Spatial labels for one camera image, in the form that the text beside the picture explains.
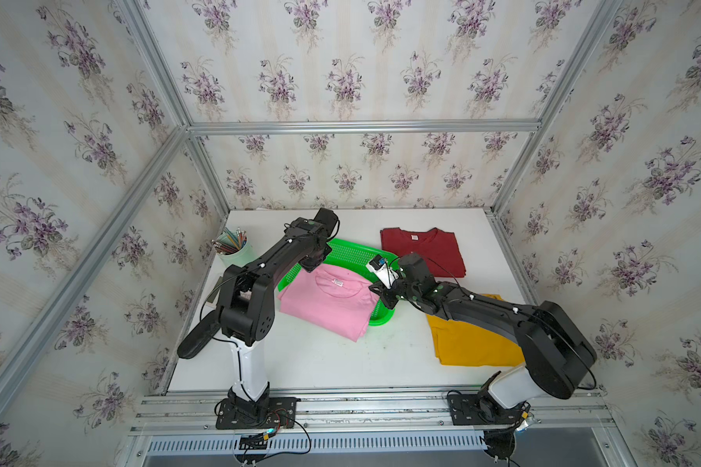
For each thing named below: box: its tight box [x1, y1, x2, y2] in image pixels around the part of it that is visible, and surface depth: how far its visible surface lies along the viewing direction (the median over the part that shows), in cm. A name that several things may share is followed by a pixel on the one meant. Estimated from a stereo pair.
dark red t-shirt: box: [379, 226, 467, 279], surface depth 112 cm
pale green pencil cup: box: [211, 226, 259, 268], surface depth 95 cm
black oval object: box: [177, 309, 222, 360], surface depth 84 cm
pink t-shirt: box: [278, 264, 381, 343], surface depth 86 cm
